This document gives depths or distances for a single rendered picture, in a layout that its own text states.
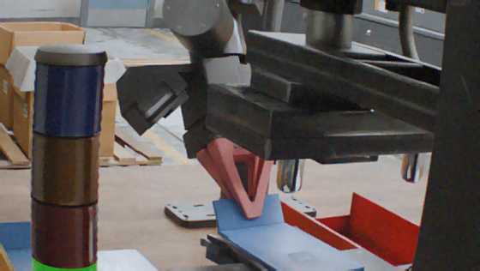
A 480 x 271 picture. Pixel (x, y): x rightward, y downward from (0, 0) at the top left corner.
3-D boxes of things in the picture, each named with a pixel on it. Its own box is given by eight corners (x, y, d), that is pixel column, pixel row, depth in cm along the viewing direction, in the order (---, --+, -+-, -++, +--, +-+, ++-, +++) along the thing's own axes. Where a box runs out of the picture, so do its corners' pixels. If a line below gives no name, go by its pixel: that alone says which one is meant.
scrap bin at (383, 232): (348, 234, 108) (355, 190, 107) (465, 301, 87) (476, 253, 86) (268, 243, 103) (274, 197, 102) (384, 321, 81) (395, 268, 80)
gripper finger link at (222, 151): (231, 216, 77) (211, 117, 79) (200, 232, 83) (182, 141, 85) (296, 208, 80) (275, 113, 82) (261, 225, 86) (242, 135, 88)
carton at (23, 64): (132, 160, 425) (140, 62, 414) (18, 162, 398) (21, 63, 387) (99, 129, 483) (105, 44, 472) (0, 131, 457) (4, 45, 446)
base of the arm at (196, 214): (326, 160, 113) (299, 147, 119) (188, 167, 104) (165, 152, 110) (319, 217, 115) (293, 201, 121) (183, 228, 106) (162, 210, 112)
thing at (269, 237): (274, 220, 84) (276, 192, 83) (364, 270, 70) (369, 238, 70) (210, 229, 80) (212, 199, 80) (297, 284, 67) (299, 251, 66)
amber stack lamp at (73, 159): (87, 182, 45) (89, 121, 44) (109, 204, 41) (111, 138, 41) (23, 183, 43) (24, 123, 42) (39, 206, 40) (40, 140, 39)
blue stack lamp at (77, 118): (89, 117, 44) (93, 56, 43) (111, 135, 41) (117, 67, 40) (24, 119, 42) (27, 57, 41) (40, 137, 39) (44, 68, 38)
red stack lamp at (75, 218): (86, 241, 45) (87, 184, 45) (107, 267, 42) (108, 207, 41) (24, 243, 44) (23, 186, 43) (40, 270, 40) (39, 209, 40)
